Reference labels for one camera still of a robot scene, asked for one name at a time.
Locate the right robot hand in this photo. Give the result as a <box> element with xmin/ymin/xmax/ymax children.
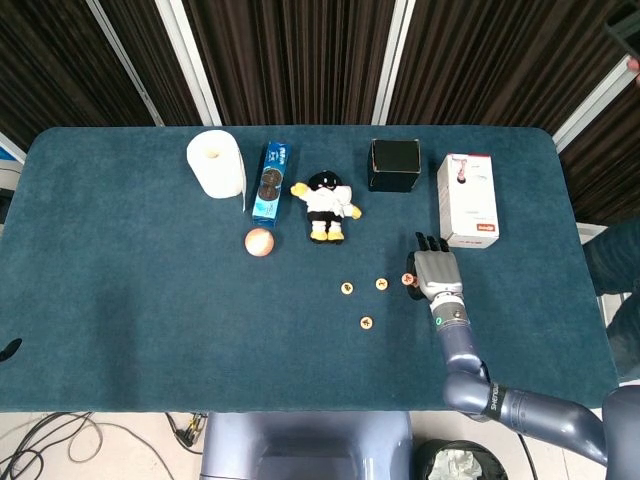
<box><xmin>406</xmin><ymin>230</ymin><xmax>464</xmax><ymax>302</ymax></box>

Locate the orange wooden ball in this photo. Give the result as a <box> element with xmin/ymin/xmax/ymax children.
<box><xmin>244</xmin><ymin>227</ymin><xmax>276</xmax><ymax>258</ymax></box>

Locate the white partition post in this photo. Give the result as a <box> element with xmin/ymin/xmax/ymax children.
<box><xmin>154</xmin><ymin>0</ymin><xmax>224</xmax><ymax>127</ymax></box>
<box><xmin>84</xmin><ymin>0</ymin><xmax>166</xmax><ymax>127</ymax></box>
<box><xmin>552</xmin><ymin>54</ymin><xmax>640</xmax><ymax>152</ymax></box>
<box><xmin>372</xmin><ymin>0</ymin><xmax>416</xmax><ymax>126</ymax></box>

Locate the black trash bin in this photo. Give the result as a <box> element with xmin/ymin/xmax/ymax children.
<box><xmin>413</xmin><ymin>438</ymin><xmax>509</xmax><ymax>480</ymax></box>

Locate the black white penguin plush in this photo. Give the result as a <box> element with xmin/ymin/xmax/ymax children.
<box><xmin>289</xmin><ymin>170</ymin><xmax>363</xmax><ymax>245</ymax></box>

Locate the teal table cloth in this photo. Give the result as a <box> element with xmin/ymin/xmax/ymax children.
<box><xmin>0</xmin><ymin>124</ymin><xmax>621</xmax><ymax>414</ymax></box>

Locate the crumpled white paper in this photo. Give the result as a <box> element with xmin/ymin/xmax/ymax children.
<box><xmin>428</xmin><ymin>448</ymin><xmax>485</xmax><ymax>480</ymax></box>

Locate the black floor cable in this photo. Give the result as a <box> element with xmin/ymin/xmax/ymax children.
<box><xmin>0</xmin><ymin>412</ymin><xmax>94</xmax><ymax>480</ymax></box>

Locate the black open cardboard box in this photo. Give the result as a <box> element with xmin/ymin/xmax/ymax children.
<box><xmin>368</xmin><ymin>138</ymin><xmax>422</xmax><ymax>193</ymax></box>

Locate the white product carton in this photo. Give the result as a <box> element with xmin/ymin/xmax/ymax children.
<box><xmin>436</xmin><ymin>152</ymin><xmax>501</xmax><ymax>249</ymax></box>

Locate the grey floor cable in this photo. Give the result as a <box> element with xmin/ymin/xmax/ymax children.
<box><xmin>0</xmin><ymin>412</ymin><xmax>176</xmax><ymax>480</ymax></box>

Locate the black power plug cable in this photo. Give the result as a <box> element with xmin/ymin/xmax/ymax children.
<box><xmin>166</xmin><ymin>412</ymin><xmax>207</xmax><ymax>455</ymax></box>

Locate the person in blue jeans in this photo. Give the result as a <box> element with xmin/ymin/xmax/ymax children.
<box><xmin>582</xmin><ymin>7</ymin><xmax>640</xmax><ymax>386</ymax></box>

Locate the blue Oreo cookie box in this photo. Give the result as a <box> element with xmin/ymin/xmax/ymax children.
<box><xmin>250</xmin><ymin>140</ymin><xmax>293</xmax><ymax>225</ymax></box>

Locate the blue robot torso base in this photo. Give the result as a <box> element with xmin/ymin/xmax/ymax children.
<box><xmin>199</xmin><ymin>410</ymin><xmax>415</xmax><ymax>480</ymax></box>

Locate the white toilet paper roll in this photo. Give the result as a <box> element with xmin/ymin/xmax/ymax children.
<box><xmin>186</xmin><ymin>129</ymin><xmax>248</xmax><ymax>213</ymax></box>

